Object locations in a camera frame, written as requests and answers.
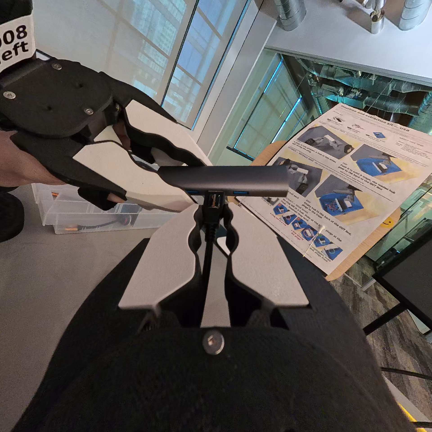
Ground silver ventilation duct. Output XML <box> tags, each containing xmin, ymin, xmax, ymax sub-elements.
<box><xmin>272</xmin><ymin>0</ymin><xmax>308</xmax><ymax>32</ymax></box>
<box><xmin>397</xmin><ymin>0</ymin><xmax>432</xmax><ymax>32</ymax></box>

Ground clear plastic bin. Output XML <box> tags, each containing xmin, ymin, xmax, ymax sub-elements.
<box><xmin>31</xmin><ymin>182</ymin><xmax>184</xmax><ymax>235</ymax></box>

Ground black quilted cushion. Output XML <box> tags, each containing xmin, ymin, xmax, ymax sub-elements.
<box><xmin>0</xmin><ymin>189</ymin><xmax>25</xmax><ymax>243</ymax></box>

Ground thin black cable small plug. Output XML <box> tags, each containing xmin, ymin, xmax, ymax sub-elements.
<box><xmin>198</xmin><ymin>191</ymin><xmax>228</xmax><ymax>326</ymax></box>

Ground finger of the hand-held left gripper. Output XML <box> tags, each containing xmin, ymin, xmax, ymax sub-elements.
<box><xmin>112</xmin><ymin>99</ymin><xmax>211</xmax><ymax>168</ymax></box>
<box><xmin>72</xmin><ymin>139</ymin><xmax>195</xmax><ymax>214</ymax></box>

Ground grey metal USB hub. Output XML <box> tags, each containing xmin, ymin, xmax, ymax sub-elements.
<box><xmin>157</xmin><ymin>166</ymin><xmax>291</xmax><ymax>199</ymax></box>

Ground instruction poster board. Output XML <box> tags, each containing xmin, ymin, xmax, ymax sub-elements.
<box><xmin>236</xmin><ymin>101</ymin><xmax>432</xmax><ymax>282</ymax></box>

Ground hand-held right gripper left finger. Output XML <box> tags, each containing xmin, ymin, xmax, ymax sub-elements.
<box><xmin>118</xmin><ymin>205</ymin><xmax>204</xmax><ymax>323</ymax></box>

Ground black cable with orange bands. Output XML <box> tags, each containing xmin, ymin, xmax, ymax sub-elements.
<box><xmin>68</xmin><ymin>215</ymin><xmax>139</xmax><ymax>235</ymax></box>

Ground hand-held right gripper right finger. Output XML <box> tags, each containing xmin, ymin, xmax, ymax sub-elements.
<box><xmin>226</xmin><ymin>201</ymin><xmax>310</xmax><ymax>323</ymax></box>

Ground black display panel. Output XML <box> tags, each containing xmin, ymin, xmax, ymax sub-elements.
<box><xmin>370</xmin><ymin>247</ymin><xmax>432</xmax><ymax>378</ymax></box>

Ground person's left hand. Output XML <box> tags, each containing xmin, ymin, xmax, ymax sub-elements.
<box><xmin>0</xmin><ymin>130</ymin><xmax>67</xmax><ymax>188</ymax></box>

